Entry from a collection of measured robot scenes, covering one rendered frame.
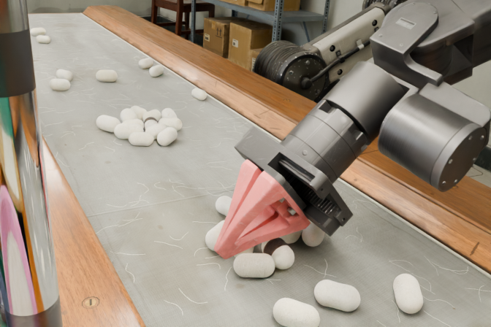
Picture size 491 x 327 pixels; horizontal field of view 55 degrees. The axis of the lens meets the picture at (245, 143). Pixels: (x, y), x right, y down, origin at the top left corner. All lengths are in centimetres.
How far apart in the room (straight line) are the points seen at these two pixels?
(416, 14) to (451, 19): 3
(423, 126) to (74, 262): 28
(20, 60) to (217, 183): 40
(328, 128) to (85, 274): 22
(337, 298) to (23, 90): 28
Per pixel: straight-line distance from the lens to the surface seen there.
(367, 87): 41
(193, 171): 58
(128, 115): 70
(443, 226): 52
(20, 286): 23
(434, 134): 37
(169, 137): 64
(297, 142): 39
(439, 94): 41
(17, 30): 18
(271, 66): 102
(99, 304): 36
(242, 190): 39
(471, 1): 45
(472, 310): 45
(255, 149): 40
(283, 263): 42
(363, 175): 58
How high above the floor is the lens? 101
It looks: 24 degrees down
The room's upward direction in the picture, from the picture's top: 4 degrees clockwise
